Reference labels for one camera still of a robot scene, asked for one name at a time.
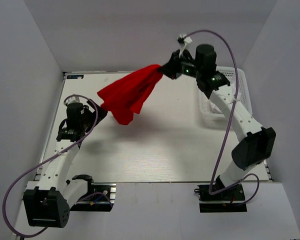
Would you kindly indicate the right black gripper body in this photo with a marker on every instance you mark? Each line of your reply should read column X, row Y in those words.
column 181, row 65

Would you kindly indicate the white t shirt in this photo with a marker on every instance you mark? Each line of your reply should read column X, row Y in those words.
column 214, row 108

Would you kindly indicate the blue table label sticker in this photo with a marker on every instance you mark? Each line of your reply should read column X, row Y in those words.
column 75, row 76

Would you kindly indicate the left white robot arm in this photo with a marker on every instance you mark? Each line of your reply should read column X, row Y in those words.
column 48, row 204

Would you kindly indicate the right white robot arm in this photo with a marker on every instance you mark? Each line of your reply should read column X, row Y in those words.
column 255, row 142

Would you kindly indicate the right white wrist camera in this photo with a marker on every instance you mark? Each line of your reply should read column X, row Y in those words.
column 183, row 41

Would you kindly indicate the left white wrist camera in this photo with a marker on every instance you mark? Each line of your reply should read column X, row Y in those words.
column 71, row 100

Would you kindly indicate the white plastic basket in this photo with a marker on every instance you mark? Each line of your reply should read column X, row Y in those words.
column 243, row 94

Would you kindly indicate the red t shirt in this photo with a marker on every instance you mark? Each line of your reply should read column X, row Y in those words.
column 125, row 97

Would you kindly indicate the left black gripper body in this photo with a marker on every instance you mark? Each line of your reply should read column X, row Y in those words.
column 87, row 122

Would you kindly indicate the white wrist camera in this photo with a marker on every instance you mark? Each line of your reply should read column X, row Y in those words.
column 183, row 41
column 71, row 100

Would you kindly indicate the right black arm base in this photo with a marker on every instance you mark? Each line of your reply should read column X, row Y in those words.
column 228, row 201

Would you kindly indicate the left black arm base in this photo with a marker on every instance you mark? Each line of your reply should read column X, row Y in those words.
column 100, row 197

